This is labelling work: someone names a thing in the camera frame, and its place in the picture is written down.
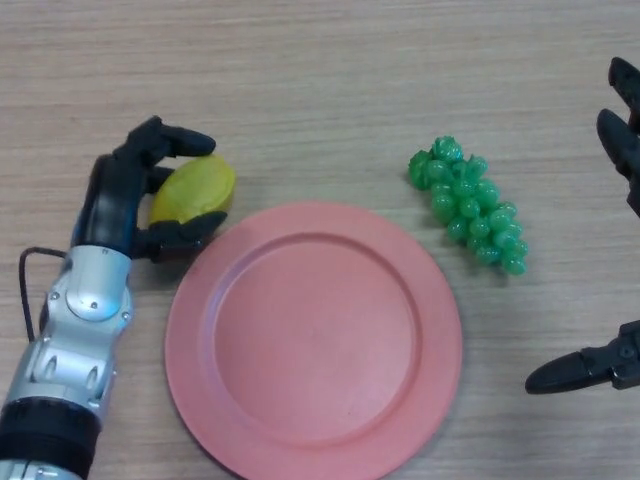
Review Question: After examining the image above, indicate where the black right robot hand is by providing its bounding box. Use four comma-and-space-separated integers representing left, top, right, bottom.
524, 56, 640, 396

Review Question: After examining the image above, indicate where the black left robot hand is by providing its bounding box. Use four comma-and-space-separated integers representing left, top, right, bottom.
73, 115, 229, 265

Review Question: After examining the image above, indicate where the yellow starfruit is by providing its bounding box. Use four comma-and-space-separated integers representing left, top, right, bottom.
148, 154, 238, 225

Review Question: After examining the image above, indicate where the pink round plate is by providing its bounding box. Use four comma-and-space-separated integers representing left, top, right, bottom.
164, 200, 464, 480

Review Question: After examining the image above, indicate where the green grape bunch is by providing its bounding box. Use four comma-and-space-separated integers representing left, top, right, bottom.
408, 135, 530, 276

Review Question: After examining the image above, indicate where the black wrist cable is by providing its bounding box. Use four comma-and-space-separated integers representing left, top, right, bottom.
18, 247, 69, 347

